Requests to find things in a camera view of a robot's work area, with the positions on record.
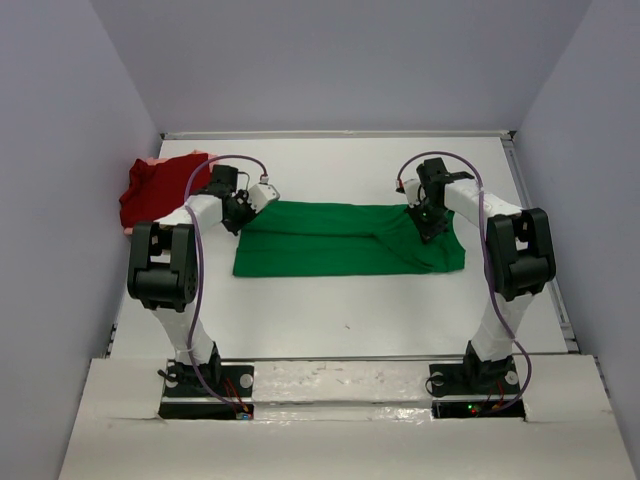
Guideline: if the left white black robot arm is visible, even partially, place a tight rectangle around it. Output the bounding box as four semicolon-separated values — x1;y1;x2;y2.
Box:
127;160;280;406

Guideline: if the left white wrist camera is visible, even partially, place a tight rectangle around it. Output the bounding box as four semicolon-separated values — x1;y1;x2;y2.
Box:
248;182;280;214

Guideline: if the folded pink t shirt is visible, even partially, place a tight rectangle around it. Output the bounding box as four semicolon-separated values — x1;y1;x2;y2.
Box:
123;152;221;236

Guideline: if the green t shirt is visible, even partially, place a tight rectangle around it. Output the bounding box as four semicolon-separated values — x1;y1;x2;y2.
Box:
233;201;466;278

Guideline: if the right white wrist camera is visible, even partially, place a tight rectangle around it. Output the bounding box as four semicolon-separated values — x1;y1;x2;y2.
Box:
396;178;424;208

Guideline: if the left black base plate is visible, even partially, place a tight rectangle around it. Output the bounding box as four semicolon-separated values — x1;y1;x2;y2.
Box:
157;360;255;421

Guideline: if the folded dark red t shirt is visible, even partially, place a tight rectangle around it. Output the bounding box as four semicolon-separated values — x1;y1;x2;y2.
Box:
119;150;215;235

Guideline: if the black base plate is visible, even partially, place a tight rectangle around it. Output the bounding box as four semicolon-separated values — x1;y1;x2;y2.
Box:
157;360;255;421
425;359;526;420

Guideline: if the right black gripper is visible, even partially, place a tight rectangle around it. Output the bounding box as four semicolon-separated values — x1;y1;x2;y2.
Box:
404;196;449;244

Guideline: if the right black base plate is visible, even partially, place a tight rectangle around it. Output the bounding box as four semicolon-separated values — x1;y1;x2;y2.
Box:
425;359;526;420

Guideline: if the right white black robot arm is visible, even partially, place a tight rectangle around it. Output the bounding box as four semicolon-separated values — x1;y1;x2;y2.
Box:
396;151;556;398

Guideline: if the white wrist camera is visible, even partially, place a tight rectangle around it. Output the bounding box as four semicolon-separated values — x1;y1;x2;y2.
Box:
396;178;424;208
248;182;280;214

